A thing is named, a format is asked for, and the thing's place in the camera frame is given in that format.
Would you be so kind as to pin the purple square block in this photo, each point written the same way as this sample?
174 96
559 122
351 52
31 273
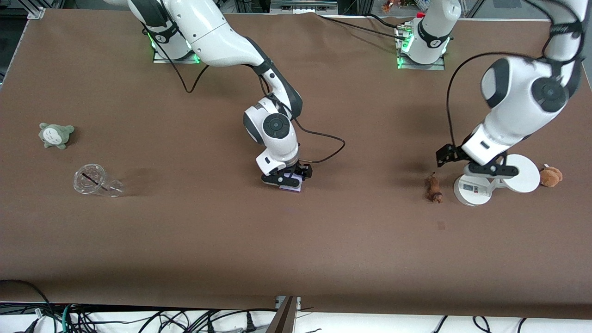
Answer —
291 187

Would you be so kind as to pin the brown lion statue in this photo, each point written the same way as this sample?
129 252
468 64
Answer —
434 188

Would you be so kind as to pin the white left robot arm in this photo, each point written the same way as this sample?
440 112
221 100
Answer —
513 106

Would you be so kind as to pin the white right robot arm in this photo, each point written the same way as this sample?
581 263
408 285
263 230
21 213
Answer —
217 37

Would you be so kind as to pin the white round disc stand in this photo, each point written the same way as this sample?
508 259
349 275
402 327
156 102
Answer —
522 178

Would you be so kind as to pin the brown support beam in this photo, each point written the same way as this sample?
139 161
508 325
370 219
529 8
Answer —
281 320

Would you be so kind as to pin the black power plug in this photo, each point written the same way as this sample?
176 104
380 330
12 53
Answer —
250 322

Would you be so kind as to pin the grey equipment box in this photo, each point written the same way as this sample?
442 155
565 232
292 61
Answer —
303 5

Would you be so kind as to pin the clear plastic cup with lid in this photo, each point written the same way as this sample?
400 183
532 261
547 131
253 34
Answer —
95 181

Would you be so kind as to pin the grey green plush toy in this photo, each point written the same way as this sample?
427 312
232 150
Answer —
55 135

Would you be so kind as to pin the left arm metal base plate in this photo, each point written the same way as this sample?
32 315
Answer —
407 62

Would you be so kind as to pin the metal table edge bracket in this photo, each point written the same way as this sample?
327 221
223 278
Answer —
287 301

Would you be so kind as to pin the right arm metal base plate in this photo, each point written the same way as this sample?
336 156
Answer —
162 58

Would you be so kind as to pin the aluminium frame profile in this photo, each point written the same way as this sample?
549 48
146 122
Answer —
36 10

